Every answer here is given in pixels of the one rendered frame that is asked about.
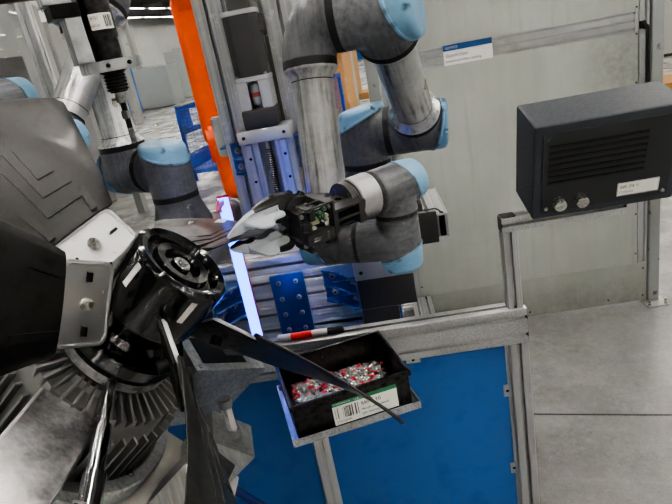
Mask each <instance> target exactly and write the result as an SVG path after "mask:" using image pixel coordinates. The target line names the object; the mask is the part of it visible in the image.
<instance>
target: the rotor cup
mask: <svg viewBox="0 0 672 504"><path fill-rule="evenodd" d="M176 257H180V258H183V259H184V260H186V261H187V262H188V263H189V265H190V270H188V271H185V270H183V269H181V268H179V267H178V266H177V265H176V264H175V262H174V259H175V258H176ZM137 263H139V264H140V266H141V268H140V270H139V271H138V272H137V274H136V275H135V276H134V278H133V279H132V280H131V281H130V283H129V284H128V285H127V287H125V285H124V284H123V281H124V280H125V278H126V277H127V276H128V274H129V273H130V272H131V270H132V269H133V268H134V267H135V265H136V264H137ZM113 269H114V274H113V283H112V293H111V302H110V311H109V321H108V330H107V337H106V340H105V341H104V344H103V345H99V346H92V347H81V348H79V350H80V351H81V352H82V353H83V354H84V355H85V356H86V357H87V358H88V359H89V360H90V361H91V362H92V363H94V364H95V365H96V366H98V367H99V368H100V369H102V370H104V371H105V372H107V373H109V374H111V375H113V376H115V377H118V378H120V379H123V380H126V381H130V382H135V383H145V384H148V383H156V382H160V381H162V380H165V379H166V378H168V377H169V375H168V374H165V375H162V376H160V375H159V373H158V370H157V366H156V361H160V360H163V359H164V355H163V349H162V344H161V339H160V334H159V328H158V323H157V316H160V317H161V319H164V320H165V321H166V322H167V323H168V326H169V329H170V332H171V334H172V337H173V340H174V343H175V342H179V346H180V349H178V350H177V351H178V354H179V355H180V356H182V357H183V355H184V347H183V341H185V340H187V339H188V338H189V337H190V336H191V334H192V333H193V332H194V331H195V330H196V328H197V327H198V326H199V325H200V324H201V323H202V321H203V320H204V319H205V318H206V317H207V315H208V314H209V313H210V312H211V311H212V310H213V308H214V307H215V306H216V305H217V304H218V302H219V301H220V300H221V299H222V297H223V295H224V293H225V290H226V283H225V279H224V277H223V275H222V273H221V271H220V269H219V267H218V266H217V264H216V263H215V262H214V261H213V259H212V258H211V257H210V256H209V255H208V254H207V253H206V252H205V251H204V250H203V249H201V248H200V247H199V246H198V245H196V244H195V243H193V242H192V241H190V240H189V239H187V238H185V237H184V236H182V235H180V234H178V233H175V232H173V231H170V230H166V229H162V228H156V227H150V228H145V229H143V230H141V231H140V232H139V233H138V234H136V235H135V237H134V238H133V239H132V241H131V242H130V243H129V245H128V246H127V247H126V249H125V250H124V251H123V253H122V254H121V255H120V257H119V258H118V259H117V261H116V262H115V263H114V265H113ZM191 303H194V304H197V306H196V307H195V308H194V310H193V311H192V312H191V313H190V314H189V316H188V317H187V318H186V319H185V320H184V322H183V323H182V324H181V323H177V320H178V319H179V318H180V317H181V316H182V314H183V313H184V312H185V311H186V309H187V308H188V307H189V306H190V305H191Z"/></svg>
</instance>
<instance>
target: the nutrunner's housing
mask: <svg viewBox="0 0 672 504"><path fill-rule="evenodd" d="M75 2H77V3H78V5H79V9H80V12H81V19H82V22H83V25H84V28H85V32H86V35H87V38H88V41H89V43H90V46H91V49H92V53H93V56H94V59H95V62H99V61H104V60H110V59H115V58H121V57H123V53H122V50H121V46H120V43H119V40H118V36H119V35H118V31H117V28H116V24H115V21H114V18H113V14H112V11H111V7H110V4H109V0H75ZM125 71H126V69H120V70H115V71H109V72H104V73H99V74H100V75H103V76H104V77H103V79H105V80H104V82H106V84H105V85H106V86H107V87H106V88H107V89H108V90H107V92H110V93H111V94H113V93H119V92H124V91H128V88H130V87H129V86H128V85H129V84H128V83H127V81H128V80H127V79H126V78H127V77H126V76H125V75H126V73H124V72H125Z"/></svg>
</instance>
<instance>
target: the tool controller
mask: <svg viewBox="0 0 672 504"><path fill-rule="evenodd" d="M516 192H517V194H518V196H519V197H520V199H521V201H522V202H523V204H524V206H525V208H526V209H527V211H528V212H529V214H530V216H531V218H532V219H539V218H545V217H551V216H557V215H564V214H570V213H576V212H582V211H588V210H594V209H600V208H606V207H612V206H618V205H625V204H631V203H637V202H643V201H649V200H655V199H661V198H667V197H671V195H672V89H670V88H669V87H667V86H666V85H664V84H663V83H661V82H660V81H652V82H647V83H641V84H636V85H630V86H624V87H619V88H613V89H608V90H602V91H596V92H591V93H585V94H579V95H574V96H568V97H563V98H557V99H551V100H546V101H540V102H535V103H529V104H523V105H519V106H517V135H516Z"/></svg>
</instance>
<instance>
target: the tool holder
mask: <svg viewBox="0 0 672 504"><path fill-rule="evenodd" d="M36 2H37V5H38V8H39V9H40V10H42V9H45V10H44V14H45V17H46V20H47V23H48V24H53V23H60V24H61V27H62V30H63V34H64V37H65V40H66V43H67V46H68V49H69V52H70V55H71V58H72V62H73V65H74V66H75V67H77V66H80V67H79V69H80V72H81V75H82V76H83V77H84V76H90V75H96V74H99V73H104V72H109V71H115V70H120V69H128V68H133V67H138V66H142V65H143V63H142V59H141V56H139V55H134V56H127V57H121V58H115V59H110V60H104V61H99V62H95V61H94V57H93V54H92V51H91V48H90V45H89V41H88V38H87V35H86V32H85V28H84V25H83V22H82V19H81V12H80V9H79V5H78V3H77V2H71V0H36Z"/></svg>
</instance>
